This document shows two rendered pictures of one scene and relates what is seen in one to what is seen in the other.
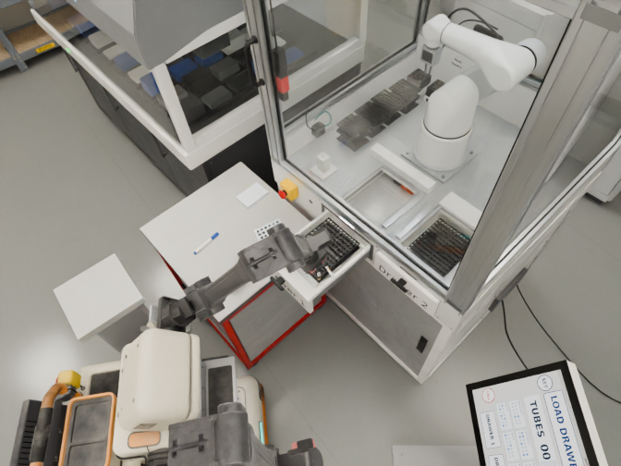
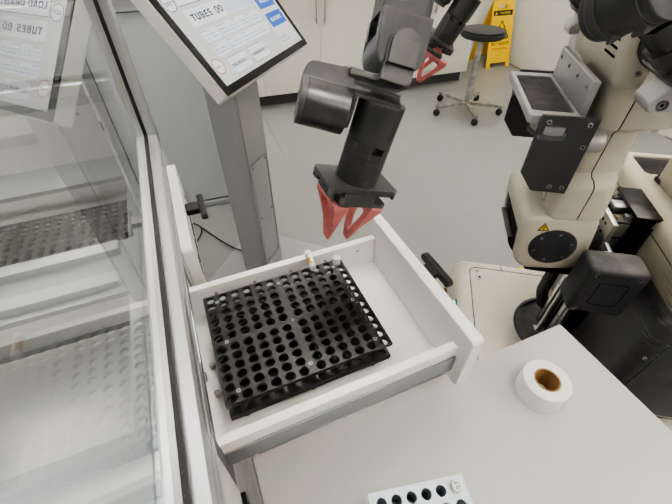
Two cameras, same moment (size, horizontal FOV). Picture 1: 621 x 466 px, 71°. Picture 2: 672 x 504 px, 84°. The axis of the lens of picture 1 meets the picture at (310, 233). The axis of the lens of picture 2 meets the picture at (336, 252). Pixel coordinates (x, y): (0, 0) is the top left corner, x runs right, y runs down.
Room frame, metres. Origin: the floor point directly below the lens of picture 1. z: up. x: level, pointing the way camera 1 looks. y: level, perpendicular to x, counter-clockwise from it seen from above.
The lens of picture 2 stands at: (1.20, 0.09, 1.33)
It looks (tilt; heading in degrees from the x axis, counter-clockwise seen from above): 43 degrees down; 195
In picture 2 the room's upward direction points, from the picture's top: straight up
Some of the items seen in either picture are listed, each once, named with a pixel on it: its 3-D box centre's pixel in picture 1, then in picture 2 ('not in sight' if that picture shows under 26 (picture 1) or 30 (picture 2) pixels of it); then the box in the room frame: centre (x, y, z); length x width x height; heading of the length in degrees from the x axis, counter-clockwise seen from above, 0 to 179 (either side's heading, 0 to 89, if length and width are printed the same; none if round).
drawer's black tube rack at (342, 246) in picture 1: (323, 250); (294, 332); (0.92, -0.05, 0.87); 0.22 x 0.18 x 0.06; 128
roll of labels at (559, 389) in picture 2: not in sight; (542, 386); (0.86, 0.33, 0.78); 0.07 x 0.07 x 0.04
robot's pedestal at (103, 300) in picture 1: (133, 328); not in sight; (0.88, 0.90, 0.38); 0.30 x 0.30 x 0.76; 34
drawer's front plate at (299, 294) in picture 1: (286, 281); (412, 289); (0.79, 0.11, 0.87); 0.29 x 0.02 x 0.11; 38
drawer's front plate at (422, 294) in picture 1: (404, 282); (185, 224); (0.74, -0.33, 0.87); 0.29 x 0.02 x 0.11; 38
